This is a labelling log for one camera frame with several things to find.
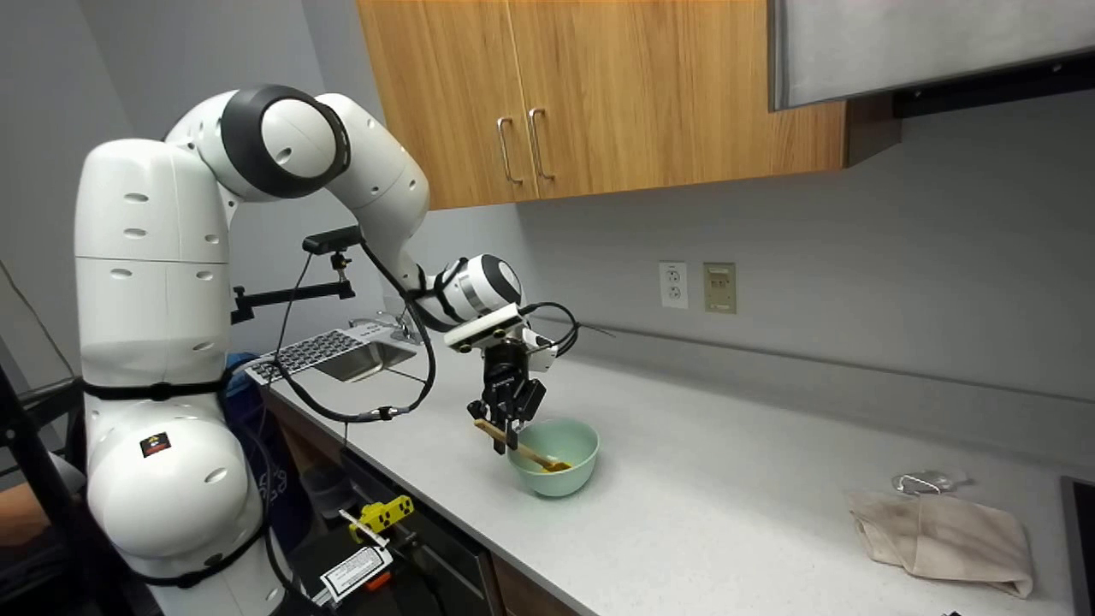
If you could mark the beige wall switch plate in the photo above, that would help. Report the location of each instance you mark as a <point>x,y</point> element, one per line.
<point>721,284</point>

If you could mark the steel range hood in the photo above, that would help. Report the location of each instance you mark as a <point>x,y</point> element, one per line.
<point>936,47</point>

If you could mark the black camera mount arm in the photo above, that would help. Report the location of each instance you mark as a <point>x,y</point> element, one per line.
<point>295,297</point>

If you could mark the yellow bracket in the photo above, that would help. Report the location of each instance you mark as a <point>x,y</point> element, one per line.
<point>383,514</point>

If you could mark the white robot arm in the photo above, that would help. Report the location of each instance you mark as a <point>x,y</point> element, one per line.
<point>147,261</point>

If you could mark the narrow wooden cabinet door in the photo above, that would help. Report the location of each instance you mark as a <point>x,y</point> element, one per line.
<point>440,69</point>

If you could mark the black stove edge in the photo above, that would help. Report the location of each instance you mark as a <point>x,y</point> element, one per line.
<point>1082,548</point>

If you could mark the white wall outlet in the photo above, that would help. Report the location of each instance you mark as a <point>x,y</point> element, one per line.
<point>670,284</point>

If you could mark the beige folded cloth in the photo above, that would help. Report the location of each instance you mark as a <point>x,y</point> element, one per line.
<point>944,542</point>

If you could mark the wide wooden cabinet door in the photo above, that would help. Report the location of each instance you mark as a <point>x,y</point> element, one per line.
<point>686,90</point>

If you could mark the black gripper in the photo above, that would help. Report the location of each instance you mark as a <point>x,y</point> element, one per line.
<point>510,381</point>

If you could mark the light green bowl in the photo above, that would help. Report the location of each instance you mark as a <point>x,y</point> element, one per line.
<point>570,472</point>

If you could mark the blue bin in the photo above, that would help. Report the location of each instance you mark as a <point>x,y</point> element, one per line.
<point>244,388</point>

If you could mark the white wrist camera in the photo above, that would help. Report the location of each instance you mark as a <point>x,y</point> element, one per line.
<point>491,330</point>

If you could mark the wooden spatula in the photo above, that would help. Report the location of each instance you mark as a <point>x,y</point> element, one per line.
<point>542,459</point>

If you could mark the black stand frame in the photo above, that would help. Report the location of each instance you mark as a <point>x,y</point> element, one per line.
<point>35,479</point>

